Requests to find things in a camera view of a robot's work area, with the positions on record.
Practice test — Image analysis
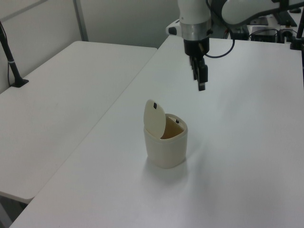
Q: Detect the grey metal partition post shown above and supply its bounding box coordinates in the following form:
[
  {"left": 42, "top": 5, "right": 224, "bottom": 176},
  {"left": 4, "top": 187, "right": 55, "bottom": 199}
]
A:
[{"left": 72, "top": 0, "right": 89, "bottom": 42}]

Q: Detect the cream trash bin lid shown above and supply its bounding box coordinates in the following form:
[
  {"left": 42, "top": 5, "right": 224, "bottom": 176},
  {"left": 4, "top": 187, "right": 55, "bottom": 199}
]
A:
[{"left": 143, "top": 99, "right": 166, "bottom": 140}]

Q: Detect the dark lab equipment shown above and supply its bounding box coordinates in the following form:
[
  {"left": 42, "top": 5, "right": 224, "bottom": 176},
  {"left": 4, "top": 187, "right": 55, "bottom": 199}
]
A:
[{"left": 247, "top": 9, "right": 304, "bottom": 45}]

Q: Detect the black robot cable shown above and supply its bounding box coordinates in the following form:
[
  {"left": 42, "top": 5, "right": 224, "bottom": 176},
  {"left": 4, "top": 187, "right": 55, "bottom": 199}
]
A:
[{"left": 204, "top": 0, "right": 236, "bottom": 59}]

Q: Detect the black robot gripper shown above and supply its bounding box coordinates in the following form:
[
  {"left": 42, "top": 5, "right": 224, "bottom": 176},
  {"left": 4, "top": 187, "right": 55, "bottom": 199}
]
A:
[{"left": 183, "top": 38, "right": 211, "bottom": 92}]

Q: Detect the cream plastic trash bin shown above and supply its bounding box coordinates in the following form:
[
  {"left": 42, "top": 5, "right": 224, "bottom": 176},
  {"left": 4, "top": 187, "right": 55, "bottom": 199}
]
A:
[{"left": 143, "top": 99, "right": 189, "bottom": 169}]

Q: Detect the white side table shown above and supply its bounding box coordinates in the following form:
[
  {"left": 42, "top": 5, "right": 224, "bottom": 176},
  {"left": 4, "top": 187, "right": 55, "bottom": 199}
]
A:
[{"left": 0, "top": 40, "right": 159, "bottom": 200}]

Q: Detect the black camera stand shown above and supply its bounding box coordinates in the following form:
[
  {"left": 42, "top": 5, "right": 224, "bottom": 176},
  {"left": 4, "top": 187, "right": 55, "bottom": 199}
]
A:
[
  {"left": 0, "top": 20, "right": 30, "bottom": 89},
  {"left": 289, "top": 13, "right": 304, "bottom": 51}
]

